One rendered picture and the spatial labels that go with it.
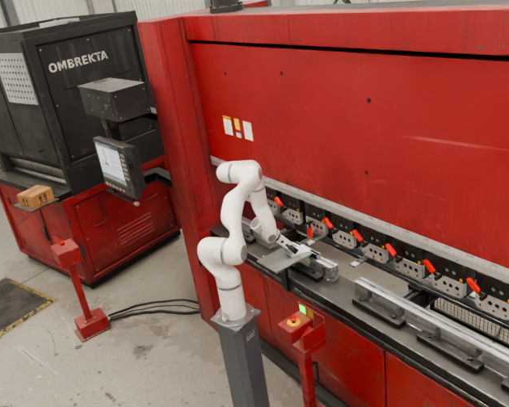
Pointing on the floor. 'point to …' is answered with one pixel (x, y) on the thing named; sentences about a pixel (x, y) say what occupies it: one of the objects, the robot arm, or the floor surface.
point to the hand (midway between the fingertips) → (292, 248)
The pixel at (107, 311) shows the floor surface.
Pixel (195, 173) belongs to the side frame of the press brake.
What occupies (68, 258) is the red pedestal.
